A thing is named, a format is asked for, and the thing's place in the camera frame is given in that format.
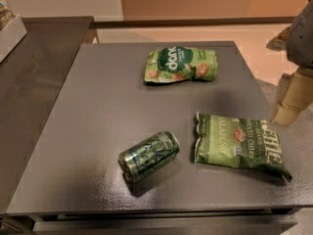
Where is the green soda can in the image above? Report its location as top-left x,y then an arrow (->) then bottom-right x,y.
118,131 -> 180,183

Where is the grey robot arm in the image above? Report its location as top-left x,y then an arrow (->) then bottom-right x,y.
271,1 -> 313,126

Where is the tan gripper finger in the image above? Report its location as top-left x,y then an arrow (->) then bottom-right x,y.
271,67 -> 313,126

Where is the green jalapeno chips bag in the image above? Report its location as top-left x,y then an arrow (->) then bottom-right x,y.
195,113 -> 292,181

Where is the white box at left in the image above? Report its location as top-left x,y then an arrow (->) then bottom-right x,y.
0,0 -> 27,63

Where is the green rice crisps bag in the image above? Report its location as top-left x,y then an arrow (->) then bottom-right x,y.
144,46 -> 218,83

